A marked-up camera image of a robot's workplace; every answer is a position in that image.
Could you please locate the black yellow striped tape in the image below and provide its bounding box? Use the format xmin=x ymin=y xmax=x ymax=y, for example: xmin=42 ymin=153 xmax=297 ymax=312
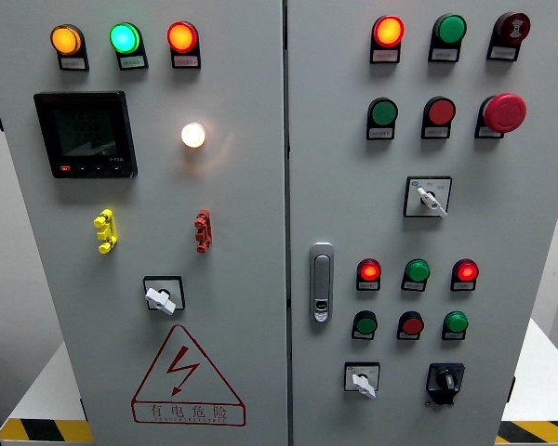
xmin=0 ymin=418 xmax=94 ymax=444
xmin=495 ymin=420 xmax=558 ymax=445

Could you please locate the large red stop button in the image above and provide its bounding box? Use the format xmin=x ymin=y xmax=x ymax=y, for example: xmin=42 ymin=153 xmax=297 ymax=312
xmin=482 ymin=92 xmax=528 ymax=135

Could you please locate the small green lamp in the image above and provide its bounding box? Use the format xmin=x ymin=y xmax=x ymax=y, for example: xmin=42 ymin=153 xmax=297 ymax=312
xmin=404 ymin=258 xmax=432 ymax=283
xmin=443 ymin=310 xmax=470 ymax=335

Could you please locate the large red push button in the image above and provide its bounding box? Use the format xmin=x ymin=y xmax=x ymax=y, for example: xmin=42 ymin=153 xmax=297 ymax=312
xmin=423 ymin=96 xmax=458 ymax=127

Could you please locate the large lit red lamp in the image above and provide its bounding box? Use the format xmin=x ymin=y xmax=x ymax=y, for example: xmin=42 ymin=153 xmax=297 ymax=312
xmin=371 ymin=14 xmax=406 ymax=49
xmin=166 ymin=20 xmax=200 ymax=54

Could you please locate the small green push button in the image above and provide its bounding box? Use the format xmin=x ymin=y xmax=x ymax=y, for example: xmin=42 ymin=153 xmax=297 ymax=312
xmin=352 ymin=309 xmax=379 ymax=336

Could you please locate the black knob turn switch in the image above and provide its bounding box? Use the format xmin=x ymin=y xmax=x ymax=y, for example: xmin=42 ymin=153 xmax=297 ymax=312
xmin=425 ymin=362 xmax=466 ymax=408

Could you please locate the large green push button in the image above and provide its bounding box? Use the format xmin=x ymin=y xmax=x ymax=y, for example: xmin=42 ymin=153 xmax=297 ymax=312
xmin=367 ymin=97 xmax=400 ymax=127

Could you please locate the small yellow handle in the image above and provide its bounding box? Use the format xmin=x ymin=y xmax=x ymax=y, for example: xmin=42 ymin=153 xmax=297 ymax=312
xmin=93 ymin=208 xmax=119 ymax=255

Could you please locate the lit white lamp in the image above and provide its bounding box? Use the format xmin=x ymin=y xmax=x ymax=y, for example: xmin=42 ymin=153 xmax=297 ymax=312
xmin=180 ymin=122 xmax=207 ymax=150

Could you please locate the grey cabinet door with lock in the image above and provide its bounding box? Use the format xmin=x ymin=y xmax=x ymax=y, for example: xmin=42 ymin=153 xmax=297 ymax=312
xmin=286 ymin=0 xmax=558 ymax=446

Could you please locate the white handle switch printed plate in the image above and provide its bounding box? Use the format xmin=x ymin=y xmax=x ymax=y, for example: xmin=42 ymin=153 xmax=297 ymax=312
xmin=343 ymin=361 xmax=381 ymax=400

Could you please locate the grey cabinet door with display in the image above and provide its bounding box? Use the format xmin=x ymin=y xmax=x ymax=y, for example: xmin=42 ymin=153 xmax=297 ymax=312
xmin=0 ymin=0 xmax=290 ymax=446

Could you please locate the white handle switch plain plate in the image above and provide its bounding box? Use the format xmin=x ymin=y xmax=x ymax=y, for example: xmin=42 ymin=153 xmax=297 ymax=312
xmin=142 ymin=275 xmax=186 ymax=317

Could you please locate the small red handle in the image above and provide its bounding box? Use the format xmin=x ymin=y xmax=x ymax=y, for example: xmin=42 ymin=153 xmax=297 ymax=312
xmin=193 ymin=208 xmax=212 ymax=255

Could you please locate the turn switch long white handle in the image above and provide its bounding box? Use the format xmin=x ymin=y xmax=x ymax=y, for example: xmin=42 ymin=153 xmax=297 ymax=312
xmin=403 ymin=175 xmax=453 ymax=219

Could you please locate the black display meter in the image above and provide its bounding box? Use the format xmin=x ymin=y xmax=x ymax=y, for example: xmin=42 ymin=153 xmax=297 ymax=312
xmin=33 ymin=90 xmax=139 ymax=179

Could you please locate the small lit red lamp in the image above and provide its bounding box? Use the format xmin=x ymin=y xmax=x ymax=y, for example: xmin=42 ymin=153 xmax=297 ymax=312
xmin=451 ymin=258 xmax=481 ymax=283
xmin=357 ymin=258 xmax=382 ymax=283

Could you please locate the small red push button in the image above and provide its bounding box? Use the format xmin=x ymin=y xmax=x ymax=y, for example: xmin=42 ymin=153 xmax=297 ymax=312
xmin=398 ymin=310 xmax=426 ymax=336

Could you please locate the dark red round buzzer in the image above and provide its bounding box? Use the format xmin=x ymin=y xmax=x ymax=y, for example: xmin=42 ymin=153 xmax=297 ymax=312
xmin=494 ymin=11 xmax=532 ymax=46

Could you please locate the red warning triangle sign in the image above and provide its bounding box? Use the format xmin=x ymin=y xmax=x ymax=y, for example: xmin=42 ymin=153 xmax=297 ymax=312
xmin=130 ymin=323 xmax=247 ymax=427

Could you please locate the silver door lock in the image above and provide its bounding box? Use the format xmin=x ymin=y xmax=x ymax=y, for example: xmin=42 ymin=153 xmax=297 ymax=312
xmin=308 ymin=242 xmax=336 ymax=325

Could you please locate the large dark green lamp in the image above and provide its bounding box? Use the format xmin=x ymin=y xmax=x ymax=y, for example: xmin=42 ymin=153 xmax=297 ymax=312
xmin=432 ymin=12 xmax=469 ymax=46

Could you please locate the large lit yellow lamp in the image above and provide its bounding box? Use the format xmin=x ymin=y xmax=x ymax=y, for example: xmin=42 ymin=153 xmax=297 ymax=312
xmin=49 ymin=23 xmax=85 ymax=57

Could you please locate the large lit green lamp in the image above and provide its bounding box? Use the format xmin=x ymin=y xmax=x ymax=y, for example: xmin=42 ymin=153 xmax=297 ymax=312
xmin=109 ymin=21 xmax=143 ymax=55

